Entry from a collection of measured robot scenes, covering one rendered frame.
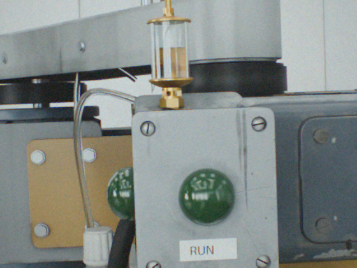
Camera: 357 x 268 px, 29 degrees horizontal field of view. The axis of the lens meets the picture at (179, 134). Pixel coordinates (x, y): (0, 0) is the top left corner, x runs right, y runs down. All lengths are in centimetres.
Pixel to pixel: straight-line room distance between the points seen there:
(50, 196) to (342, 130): 45
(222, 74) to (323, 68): 526
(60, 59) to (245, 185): 37
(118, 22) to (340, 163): 27
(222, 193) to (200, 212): 1
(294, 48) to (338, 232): 531
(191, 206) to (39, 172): 46
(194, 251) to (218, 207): 3
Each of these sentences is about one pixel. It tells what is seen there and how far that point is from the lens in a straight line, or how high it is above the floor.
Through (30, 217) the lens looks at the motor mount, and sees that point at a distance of 80.
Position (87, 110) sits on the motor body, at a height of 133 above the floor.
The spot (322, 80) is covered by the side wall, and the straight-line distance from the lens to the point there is 577.
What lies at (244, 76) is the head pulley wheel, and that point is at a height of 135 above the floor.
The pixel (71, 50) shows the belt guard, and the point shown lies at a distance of 67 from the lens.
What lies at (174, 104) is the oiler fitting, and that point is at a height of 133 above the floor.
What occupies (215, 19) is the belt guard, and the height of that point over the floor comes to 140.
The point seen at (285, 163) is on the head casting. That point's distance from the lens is 42.
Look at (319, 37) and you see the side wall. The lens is 578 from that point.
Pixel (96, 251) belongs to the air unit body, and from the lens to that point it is 63.
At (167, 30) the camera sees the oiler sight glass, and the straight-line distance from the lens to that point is 43.
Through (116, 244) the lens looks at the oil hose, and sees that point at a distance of 42.
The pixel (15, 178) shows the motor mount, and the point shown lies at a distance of 81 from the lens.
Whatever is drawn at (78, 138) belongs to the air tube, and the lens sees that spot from 56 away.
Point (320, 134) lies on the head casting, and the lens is 42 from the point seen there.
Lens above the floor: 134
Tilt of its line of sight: 3 degrees down
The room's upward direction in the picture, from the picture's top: 2 degrees counter-clockwise
